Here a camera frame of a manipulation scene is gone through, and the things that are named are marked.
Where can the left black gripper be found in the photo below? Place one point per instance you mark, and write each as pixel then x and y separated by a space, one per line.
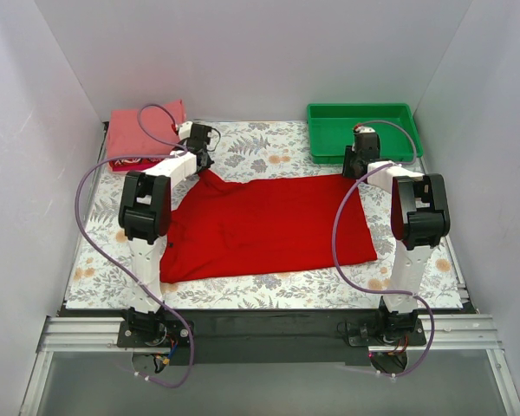
pixel 204 160

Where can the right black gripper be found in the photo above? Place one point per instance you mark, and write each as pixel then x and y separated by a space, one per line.
pixel 353 165

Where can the red t shirt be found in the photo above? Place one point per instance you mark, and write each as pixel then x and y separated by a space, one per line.
pixel 264 226

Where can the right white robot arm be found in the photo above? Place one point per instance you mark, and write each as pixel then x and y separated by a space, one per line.
pixel 419 215

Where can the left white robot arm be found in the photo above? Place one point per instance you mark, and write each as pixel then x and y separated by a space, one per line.
pixel 146 203

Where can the green plastic tray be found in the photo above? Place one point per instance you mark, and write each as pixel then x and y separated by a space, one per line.
pixel 331 130

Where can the pink folded shirt on top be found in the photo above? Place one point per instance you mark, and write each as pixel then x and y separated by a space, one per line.
pixel 126 137

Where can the red patterned folded shirt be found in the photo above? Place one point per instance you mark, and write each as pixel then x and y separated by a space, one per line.
pixel 132 163

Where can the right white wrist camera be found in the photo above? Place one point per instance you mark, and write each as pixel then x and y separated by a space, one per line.
pixel 362 129

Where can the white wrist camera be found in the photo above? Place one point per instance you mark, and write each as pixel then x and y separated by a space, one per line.
pixel 362 129
pixel 184 130

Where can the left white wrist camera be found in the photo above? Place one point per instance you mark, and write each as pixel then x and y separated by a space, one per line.
pixel 184 130

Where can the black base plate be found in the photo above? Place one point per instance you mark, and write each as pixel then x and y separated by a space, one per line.
pixel 231 336

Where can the aluminium frame rail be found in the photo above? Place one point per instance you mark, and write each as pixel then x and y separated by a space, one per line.
pixel 80 370

